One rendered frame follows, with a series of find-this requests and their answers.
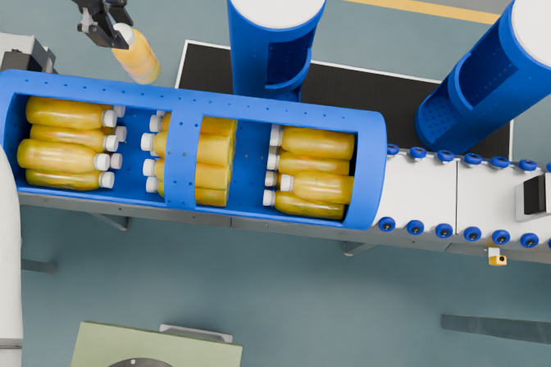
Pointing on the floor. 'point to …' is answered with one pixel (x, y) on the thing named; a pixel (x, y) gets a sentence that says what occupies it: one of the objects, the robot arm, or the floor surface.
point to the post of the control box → (37, 266)
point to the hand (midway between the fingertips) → (118, 28)
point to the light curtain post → (500, 328)
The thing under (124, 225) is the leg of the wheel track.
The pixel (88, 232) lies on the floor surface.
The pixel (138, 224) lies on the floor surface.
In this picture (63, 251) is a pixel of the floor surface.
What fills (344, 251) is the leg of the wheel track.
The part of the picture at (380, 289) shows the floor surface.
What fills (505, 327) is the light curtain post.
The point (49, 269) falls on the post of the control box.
